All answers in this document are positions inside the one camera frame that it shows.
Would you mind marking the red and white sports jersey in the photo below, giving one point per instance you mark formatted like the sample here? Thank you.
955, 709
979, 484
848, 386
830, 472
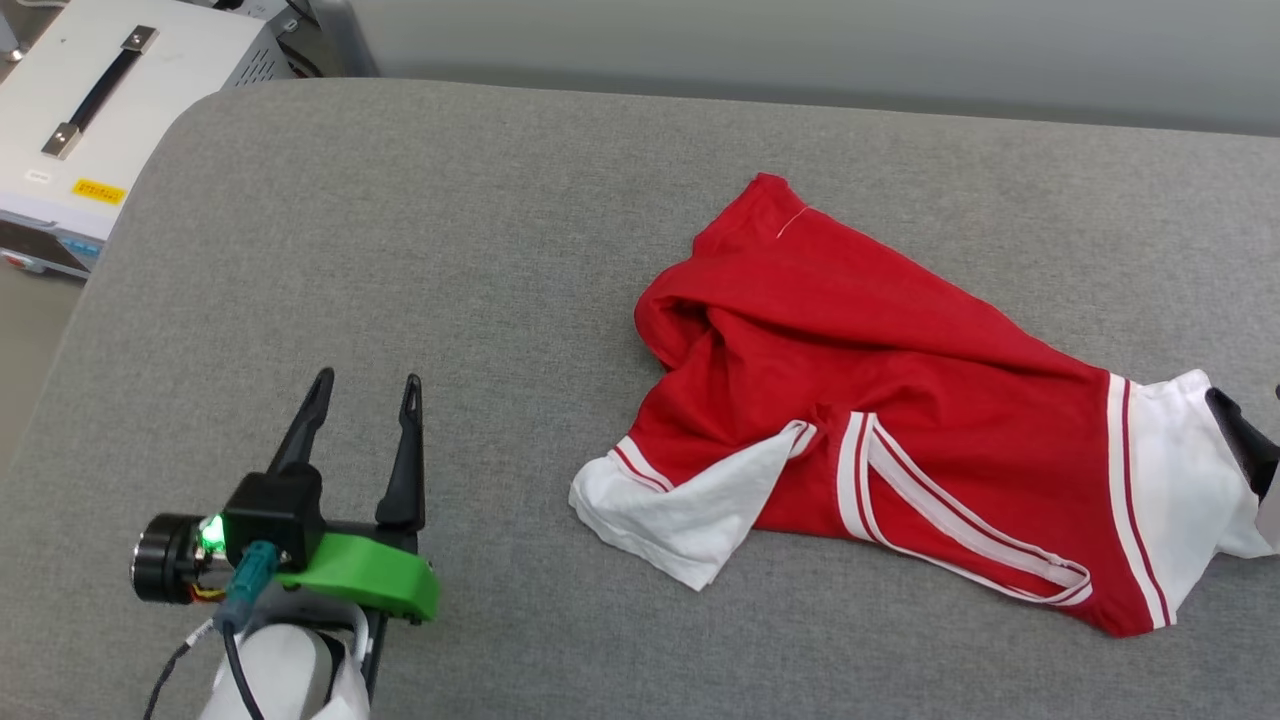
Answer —
880, 400

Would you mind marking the white equipment case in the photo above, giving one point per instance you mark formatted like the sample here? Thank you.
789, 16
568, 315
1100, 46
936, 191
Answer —
190, 110

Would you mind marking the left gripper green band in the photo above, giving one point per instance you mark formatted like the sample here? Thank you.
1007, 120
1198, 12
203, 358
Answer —
370, 580

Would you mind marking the grey fabric sofa cushion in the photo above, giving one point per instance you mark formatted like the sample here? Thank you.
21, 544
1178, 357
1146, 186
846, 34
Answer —
400, 250

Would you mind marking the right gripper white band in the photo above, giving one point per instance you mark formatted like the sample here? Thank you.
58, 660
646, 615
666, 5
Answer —
1271, 520

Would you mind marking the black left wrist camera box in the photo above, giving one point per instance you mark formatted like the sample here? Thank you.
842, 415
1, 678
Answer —
275, 515

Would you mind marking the yellow warning label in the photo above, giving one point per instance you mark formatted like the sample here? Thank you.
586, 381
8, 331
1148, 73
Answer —
100, 192

